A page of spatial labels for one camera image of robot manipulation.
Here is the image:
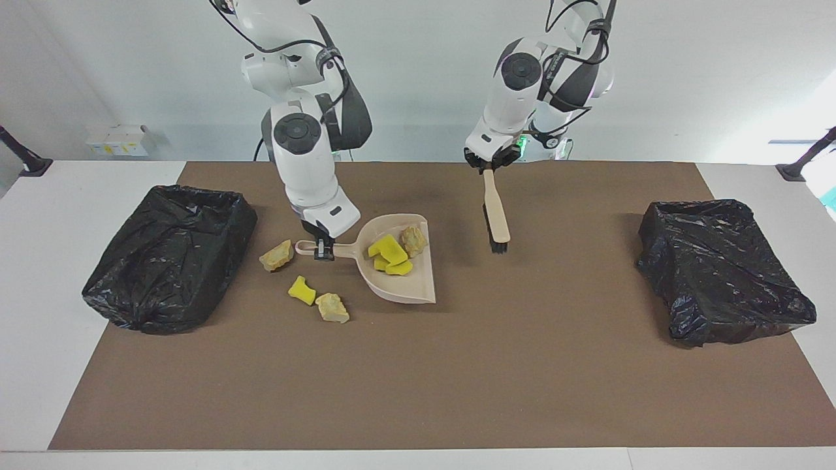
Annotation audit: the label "beige bread chunk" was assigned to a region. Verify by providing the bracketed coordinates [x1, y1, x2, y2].
[259, 240, 295, 273]

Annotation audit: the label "beige brush with black bristles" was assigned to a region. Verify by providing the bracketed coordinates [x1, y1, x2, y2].
[482, 168, 511, 255]

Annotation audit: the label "pale sponge chunk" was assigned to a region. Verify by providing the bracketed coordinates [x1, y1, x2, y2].
[315, 293, 350, 324]

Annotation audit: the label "yellow green sponge piece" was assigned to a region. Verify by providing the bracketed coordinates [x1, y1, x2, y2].
[368, 234, 409, 266]
[374, 255, 413, 276]

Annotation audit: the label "beige plastic dustpan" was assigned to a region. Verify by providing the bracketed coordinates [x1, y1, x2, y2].
[295, 213, 437, 306]

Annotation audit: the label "bread piece with orange crust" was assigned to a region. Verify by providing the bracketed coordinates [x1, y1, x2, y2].
[400, 225, 428, 259]

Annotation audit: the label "bin with black trash bag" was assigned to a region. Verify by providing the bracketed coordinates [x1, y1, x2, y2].
[82, 185, 259, 336]
[635, 199, 818, 348]

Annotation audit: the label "brown table mat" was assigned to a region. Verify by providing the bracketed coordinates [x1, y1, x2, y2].
[49, 161, 836, 451]

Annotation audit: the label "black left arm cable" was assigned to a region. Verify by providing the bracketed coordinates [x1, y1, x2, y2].
[532, 0, 618, 141]

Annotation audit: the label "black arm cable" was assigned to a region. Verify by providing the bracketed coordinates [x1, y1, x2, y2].
[209, 0, 350, 131]
[532, 0, 618, 141]

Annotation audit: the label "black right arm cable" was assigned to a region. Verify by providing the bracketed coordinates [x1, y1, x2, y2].
[209, 0, 350, 131]

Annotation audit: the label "white wall socket boxes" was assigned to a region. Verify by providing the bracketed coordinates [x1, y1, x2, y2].
[86, 125, 150, 157]

